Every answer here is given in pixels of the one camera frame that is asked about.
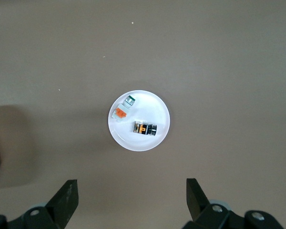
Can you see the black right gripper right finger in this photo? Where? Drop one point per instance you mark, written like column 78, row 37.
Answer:
column 202, row 210

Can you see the black and orange switch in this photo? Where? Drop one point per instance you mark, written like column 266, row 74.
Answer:
column 145, row 128

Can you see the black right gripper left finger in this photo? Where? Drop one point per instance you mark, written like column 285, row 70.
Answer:
column 62, row 207

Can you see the pink round plate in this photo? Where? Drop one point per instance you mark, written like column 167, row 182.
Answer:
column 152, row 107

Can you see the small orange white component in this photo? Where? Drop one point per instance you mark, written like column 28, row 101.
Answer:
column 122, row 108

